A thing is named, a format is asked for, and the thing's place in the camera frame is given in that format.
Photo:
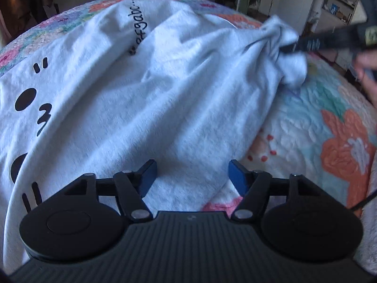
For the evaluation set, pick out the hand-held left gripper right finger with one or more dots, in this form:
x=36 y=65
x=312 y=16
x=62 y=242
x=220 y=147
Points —
x=237 y=177

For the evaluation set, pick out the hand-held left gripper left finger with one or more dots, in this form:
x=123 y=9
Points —
x=149 y=177

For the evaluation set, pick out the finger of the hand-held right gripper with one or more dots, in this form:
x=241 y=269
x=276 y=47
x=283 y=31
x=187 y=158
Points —
x=310 y=43

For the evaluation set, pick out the white printed t-shirt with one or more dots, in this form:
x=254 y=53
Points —
x=141 y=100

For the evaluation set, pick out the person's right hand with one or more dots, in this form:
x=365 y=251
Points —
x=369 y=64

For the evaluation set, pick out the white shelf unit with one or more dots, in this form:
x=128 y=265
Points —
x=340 y=0

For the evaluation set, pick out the white door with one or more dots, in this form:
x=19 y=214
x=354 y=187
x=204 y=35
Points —
x=290 y=0

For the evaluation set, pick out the floral quilt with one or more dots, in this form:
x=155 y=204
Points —
x=318 y=129

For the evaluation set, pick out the brown hanging coat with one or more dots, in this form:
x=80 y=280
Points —
x=20 y=3

